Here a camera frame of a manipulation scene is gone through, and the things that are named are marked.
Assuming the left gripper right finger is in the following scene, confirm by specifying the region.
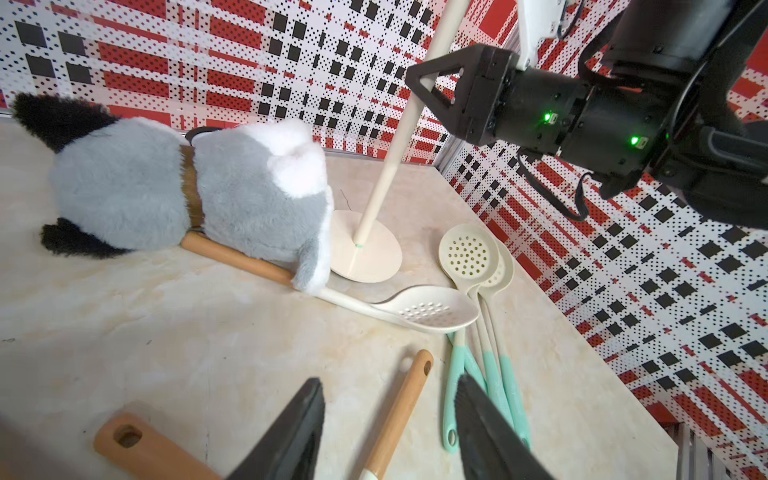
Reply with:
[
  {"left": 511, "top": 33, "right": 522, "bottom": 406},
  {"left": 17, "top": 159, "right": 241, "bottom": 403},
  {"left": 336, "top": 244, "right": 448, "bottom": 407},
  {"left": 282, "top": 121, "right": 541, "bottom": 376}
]
[{"left": 454, "top": 374, "right": 553, "bottom": 480}]

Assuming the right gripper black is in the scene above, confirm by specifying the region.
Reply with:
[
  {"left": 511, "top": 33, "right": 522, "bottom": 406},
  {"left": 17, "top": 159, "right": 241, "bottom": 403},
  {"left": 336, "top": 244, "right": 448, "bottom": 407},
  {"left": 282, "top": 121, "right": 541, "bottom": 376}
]
[{"left": 406, "top": 44, "right": 600, "bottom": 158}]

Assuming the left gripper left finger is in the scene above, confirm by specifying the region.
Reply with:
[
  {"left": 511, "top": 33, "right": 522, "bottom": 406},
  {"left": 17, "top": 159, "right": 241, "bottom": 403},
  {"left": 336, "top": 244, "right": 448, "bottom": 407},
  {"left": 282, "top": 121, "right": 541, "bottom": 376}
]
[{"left": 228, "top": 378, "right": 325, "bottom": 480}]

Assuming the skimmer wooden handle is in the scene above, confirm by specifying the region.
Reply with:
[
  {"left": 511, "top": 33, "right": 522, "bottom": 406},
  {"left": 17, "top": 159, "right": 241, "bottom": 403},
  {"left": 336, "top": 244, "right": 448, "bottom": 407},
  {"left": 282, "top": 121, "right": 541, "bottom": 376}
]
[
  {"left": 93, "top": 412, "right": 221, "bottom": 479},
  {"left": 358, "top": 349, "right": 434, "bottom": 480}
]

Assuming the cream utensil rack stand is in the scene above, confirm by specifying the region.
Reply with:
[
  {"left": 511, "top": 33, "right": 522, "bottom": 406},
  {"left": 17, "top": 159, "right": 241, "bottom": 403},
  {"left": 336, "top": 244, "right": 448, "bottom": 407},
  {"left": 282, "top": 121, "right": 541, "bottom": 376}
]
[{"left": 329, "top": 0, "right": 472, "bottom": 284}]

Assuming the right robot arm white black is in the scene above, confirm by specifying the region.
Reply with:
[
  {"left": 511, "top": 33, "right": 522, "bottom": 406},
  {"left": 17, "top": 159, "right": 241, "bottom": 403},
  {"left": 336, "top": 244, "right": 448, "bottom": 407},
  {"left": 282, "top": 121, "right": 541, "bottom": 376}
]
[{"left": 406, "top": 1, "right": 767, "bottom": 229}]

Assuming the grey white plush toy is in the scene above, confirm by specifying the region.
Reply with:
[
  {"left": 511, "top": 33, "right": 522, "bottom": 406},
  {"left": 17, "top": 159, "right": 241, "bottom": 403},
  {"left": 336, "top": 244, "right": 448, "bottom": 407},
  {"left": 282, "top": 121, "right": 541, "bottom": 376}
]
[{"left": 12, "top": 93, "right": 334, "bottom": 293}]

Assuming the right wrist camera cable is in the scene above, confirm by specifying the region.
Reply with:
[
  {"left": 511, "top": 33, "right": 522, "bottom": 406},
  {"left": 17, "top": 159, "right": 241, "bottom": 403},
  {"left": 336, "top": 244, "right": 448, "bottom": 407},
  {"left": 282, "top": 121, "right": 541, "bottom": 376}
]
[{"left": 515, "top": 149, "right": 595, "bottom": 223}]

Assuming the cream skimmer green handle near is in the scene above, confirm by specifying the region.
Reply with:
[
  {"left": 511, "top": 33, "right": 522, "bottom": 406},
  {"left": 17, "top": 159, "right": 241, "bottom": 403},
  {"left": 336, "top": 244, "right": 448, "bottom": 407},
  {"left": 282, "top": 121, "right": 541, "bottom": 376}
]
[{"left": 445, "top": 333, "right": 487, "bottom": 393}]

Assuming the cream skimmer green handle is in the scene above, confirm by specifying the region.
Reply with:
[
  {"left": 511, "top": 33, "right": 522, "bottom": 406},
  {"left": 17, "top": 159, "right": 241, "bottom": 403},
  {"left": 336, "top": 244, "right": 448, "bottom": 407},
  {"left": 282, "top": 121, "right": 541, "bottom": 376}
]
[
  {"left": 437, "top": 223, "right": 500, "bottom": 454},
  {"left": 445, "top": 333, "right": 487, "bottom": 393},
  {"left": 479, "top": 239, "right": 532, "bottom": 450}
]

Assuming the slotted spoon wooden handle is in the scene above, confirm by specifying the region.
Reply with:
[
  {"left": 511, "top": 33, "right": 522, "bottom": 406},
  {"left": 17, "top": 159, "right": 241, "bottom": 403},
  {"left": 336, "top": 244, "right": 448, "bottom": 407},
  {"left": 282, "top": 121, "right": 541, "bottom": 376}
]
[{"left": 181, "top": 232, "right": 479, "bottom": 334}]

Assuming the cream skimmer green handle far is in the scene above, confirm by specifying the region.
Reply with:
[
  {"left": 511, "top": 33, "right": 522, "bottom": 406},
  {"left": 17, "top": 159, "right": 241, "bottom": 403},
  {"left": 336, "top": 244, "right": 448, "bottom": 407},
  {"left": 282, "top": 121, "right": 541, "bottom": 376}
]
[{"left": 437, "top": 223, "right": 500, "bottom": 454}]

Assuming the cream skimmer green handle middle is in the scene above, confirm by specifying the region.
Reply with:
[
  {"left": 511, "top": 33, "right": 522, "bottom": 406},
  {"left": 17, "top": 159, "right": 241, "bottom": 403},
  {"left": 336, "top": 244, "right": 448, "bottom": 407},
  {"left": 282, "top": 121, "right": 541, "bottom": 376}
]
[{"left": 479, "top": 239, "right": 532, "bottom": 450}]

